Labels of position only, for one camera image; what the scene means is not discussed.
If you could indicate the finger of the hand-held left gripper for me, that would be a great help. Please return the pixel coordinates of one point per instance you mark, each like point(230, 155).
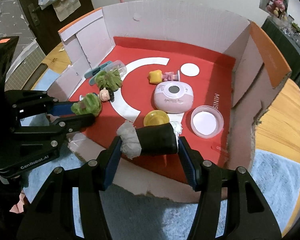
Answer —
point(80, 121)
point(61, 108)

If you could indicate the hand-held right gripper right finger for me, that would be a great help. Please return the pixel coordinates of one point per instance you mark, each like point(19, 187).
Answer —
point(188, 165)

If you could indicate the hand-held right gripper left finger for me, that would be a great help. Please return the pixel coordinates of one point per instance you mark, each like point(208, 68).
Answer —
point(112, 165)

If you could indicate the green toy lettuce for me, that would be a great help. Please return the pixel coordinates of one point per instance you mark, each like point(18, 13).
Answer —
point(108, 80)
point(88, 103)

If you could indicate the dark-haired boy figurine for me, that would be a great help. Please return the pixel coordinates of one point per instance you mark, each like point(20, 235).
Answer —
point(106, 95)

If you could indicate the black roll with white paper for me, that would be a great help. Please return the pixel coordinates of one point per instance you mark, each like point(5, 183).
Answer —
point(157, 140)

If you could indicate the clear round lid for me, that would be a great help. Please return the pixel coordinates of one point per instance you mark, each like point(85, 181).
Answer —
point(206, 121)

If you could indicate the teal clip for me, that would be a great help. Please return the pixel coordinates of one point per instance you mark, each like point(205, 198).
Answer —
point(97, 69)

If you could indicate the yellow bottle cap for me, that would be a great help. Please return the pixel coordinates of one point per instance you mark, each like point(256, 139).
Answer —
point(155, 118)

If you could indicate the pink toy camera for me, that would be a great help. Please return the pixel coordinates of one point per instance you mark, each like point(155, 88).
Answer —
point(172, 102)

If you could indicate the small clear plastic case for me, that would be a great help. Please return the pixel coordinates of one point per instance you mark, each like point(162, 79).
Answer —
point(118, 66)

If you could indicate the blonde figurine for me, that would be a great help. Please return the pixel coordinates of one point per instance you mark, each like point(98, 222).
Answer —
point(156, 76)

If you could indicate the cardboard box with red bottom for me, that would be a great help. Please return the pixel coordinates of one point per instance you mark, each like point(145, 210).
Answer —
point(165, 30)

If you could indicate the green grid cutting mat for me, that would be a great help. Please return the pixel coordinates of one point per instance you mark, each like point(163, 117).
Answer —
point(25, 65)

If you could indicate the blue fluffy mat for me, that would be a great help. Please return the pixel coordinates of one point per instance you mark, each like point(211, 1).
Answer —
point(275, 175)

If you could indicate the dark cloth covered side table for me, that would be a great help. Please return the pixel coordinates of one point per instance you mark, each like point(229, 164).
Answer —
point(285, 47)

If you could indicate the row of small figurines and boxes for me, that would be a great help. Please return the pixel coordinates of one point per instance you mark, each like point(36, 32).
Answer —
point(297, 32)

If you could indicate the pink rabbit plush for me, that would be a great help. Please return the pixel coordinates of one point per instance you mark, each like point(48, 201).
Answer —
point(277, 5)

